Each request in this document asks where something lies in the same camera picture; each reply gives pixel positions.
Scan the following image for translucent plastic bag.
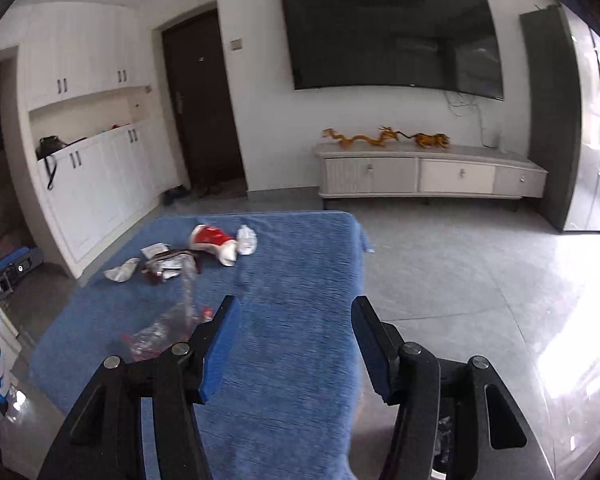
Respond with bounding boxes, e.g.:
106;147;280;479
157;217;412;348
120;270;213;361

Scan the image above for beige door mat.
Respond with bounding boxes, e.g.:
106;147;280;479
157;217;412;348
200;177;248;198

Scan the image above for long golden dragon figurine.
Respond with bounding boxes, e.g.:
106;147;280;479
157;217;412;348
322;128;381;150

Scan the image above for white paper ball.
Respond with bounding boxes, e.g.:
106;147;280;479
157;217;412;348
236;225;258;256

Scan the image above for blue fuzzy blanket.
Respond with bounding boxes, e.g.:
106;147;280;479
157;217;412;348
28;210;376;480

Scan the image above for golden tiger figurine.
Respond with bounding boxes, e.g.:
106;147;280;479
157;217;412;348
412;132;451;150

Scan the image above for grey refrigerator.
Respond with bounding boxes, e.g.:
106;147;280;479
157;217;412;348
519;5;600;236

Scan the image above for black wall television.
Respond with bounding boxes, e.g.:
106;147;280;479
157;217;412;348
278;0;505;101

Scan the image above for dark brown door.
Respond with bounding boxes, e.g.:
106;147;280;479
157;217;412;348
161;8;246;196

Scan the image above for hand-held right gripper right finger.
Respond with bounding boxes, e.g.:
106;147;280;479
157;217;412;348
351;295;556;480

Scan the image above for black handbag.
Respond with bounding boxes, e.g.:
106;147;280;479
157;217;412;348
36;135;73;191

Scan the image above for red snack packet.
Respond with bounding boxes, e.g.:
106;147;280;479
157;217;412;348
142;249;203;286

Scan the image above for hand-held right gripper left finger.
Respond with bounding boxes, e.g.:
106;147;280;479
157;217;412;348
37;294;243;480

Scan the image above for white hallway cabinet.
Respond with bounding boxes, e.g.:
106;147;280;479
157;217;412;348
17;2;181;278

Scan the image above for small golden dragon figurine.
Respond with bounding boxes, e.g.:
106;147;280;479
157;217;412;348
377;126;406;148

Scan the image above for dark shoes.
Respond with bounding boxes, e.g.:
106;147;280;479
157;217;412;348
162;185;191;206

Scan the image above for white television cabinet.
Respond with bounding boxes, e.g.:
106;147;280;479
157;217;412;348
314;142;549;211

